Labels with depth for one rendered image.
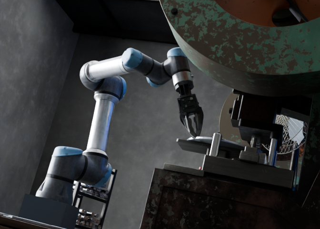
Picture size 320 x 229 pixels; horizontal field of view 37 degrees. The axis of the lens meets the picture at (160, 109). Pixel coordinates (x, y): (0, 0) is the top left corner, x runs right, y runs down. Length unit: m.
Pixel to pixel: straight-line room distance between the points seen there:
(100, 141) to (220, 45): 0.83
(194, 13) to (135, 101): 7.82
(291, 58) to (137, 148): 7.68
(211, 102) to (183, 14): 7.48
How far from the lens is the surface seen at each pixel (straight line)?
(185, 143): 1.84
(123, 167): 9.04
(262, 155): 1.79
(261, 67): 1.47
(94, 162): 2.07
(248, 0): 1.67
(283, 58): 1.48
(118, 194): 8.97
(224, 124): 3.30
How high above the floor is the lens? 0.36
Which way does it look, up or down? 16 degrees up
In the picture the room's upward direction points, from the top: 14 degrees clockwise
